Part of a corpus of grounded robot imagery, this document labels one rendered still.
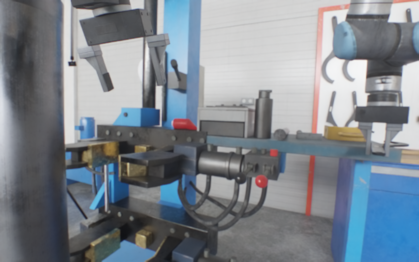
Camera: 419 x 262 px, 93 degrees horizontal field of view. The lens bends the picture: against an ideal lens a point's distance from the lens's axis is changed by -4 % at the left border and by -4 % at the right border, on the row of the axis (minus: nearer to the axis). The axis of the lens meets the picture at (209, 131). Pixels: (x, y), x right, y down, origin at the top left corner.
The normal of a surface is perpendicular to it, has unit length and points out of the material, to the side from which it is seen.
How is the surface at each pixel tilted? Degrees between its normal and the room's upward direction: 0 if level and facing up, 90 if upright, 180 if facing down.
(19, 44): 90
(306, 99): 90
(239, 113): 90
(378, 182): 90
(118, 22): 114
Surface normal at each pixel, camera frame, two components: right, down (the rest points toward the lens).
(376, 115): -0.61, 0.04
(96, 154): 0.92, 0.06
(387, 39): -0.14, 0.22
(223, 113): -0.40, 0.06
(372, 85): -0.96, 0.00
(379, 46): -0.14, 0.57
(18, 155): 0.62, 0.08
